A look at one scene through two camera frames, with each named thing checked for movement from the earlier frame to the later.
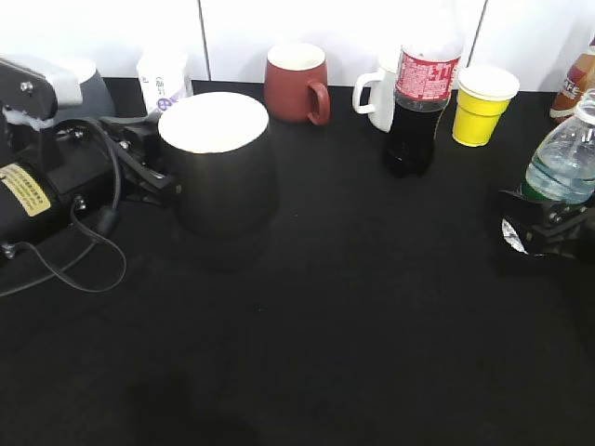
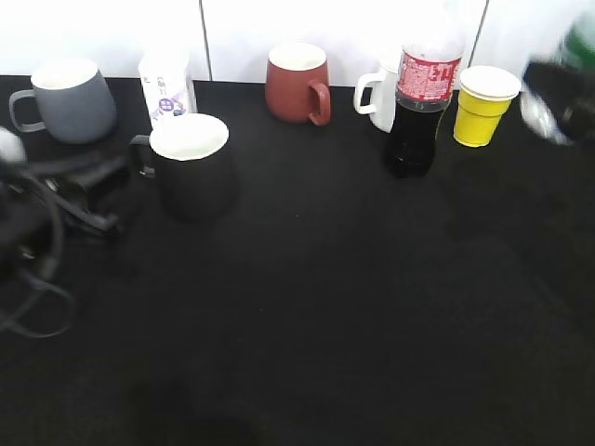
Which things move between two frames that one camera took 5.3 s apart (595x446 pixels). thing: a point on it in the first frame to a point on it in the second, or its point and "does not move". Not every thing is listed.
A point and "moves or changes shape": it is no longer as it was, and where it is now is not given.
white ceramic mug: (382, 104) does not move
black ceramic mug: (218, 150) moves or changes shape
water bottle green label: (562, 165) to (575, 45)
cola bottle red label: (427, 76) does not move
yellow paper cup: (483, 94) does not move
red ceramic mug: (292, 72) does not move
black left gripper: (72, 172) to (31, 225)
